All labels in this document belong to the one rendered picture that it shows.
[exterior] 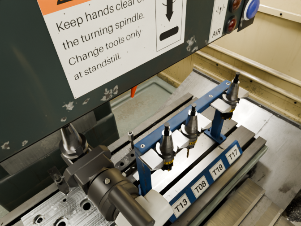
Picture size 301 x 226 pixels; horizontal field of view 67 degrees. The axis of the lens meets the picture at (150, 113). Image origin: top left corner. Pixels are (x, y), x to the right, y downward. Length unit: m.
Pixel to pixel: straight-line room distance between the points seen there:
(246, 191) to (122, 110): 1.01
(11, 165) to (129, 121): 0.81
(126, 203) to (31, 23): 0.33
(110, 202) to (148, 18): 0.35
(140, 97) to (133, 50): 1.58
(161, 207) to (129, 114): 1.28
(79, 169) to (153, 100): 1.31
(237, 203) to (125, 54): 1.02
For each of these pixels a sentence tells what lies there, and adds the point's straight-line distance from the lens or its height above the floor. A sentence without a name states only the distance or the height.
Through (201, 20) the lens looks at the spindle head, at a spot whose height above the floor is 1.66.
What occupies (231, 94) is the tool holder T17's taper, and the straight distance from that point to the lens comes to 0.85.
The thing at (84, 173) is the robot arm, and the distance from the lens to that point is 0.54.
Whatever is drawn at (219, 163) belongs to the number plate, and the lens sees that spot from 1.01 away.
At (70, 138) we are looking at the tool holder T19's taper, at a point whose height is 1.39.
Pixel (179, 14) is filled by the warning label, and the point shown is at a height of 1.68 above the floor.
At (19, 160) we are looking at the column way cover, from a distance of 1.17.
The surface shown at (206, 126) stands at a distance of 0.76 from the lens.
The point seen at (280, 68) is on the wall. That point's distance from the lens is 1.29.
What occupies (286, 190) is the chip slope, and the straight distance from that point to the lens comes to 1.31.
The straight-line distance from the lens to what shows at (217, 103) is 0.85.
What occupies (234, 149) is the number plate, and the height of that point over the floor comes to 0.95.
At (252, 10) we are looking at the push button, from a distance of 0.41.
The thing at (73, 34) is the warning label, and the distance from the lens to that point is 0.21.
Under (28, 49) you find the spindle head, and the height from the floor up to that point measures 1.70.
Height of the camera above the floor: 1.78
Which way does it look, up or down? 45 degrees down
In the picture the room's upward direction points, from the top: 4 degrees counter-clockwise
